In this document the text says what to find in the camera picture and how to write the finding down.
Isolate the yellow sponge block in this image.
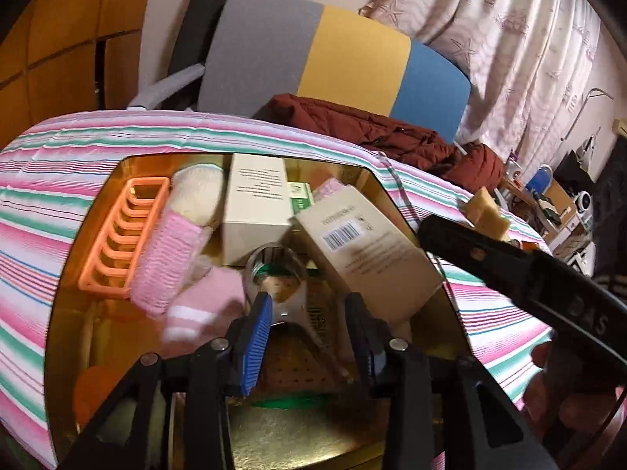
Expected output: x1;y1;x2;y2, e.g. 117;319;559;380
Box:
463;187;510;241

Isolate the silver metal clamp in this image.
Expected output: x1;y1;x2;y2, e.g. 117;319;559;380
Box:
242;242;353;383

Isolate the beige cardboard box with barcode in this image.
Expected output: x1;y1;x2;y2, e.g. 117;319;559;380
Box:
294;186;442;327

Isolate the person's right hand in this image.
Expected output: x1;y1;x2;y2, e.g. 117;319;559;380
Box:
523;342;618;438

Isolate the wooden side desk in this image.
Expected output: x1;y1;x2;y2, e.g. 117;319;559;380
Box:
498;177;580;248

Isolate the pink knitted sock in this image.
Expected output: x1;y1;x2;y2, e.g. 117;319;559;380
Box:
130;208;245;353

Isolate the white red mug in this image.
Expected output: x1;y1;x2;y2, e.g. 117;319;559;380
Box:
505;158;522;183

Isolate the dark red jacket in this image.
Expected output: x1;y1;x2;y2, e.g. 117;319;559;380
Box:
256;94;505;193

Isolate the orange plastic rack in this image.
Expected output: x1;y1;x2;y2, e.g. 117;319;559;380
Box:
78;176;170;299

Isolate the golden tray box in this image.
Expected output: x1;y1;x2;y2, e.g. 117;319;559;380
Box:
43;153;473;469

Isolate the cream fluffy ball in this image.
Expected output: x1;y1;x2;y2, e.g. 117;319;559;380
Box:
167;163;225;228

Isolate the green small box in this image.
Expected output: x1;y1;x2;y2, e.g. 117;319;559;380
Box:
288;181;315;214

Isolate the striped tablecloth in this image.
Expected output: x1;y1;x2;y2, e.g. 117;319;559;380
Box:
0;109;555;470

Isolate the grey yellow blue chair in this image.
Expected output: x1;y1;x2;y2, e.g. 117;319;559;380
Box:
129;0;471;143

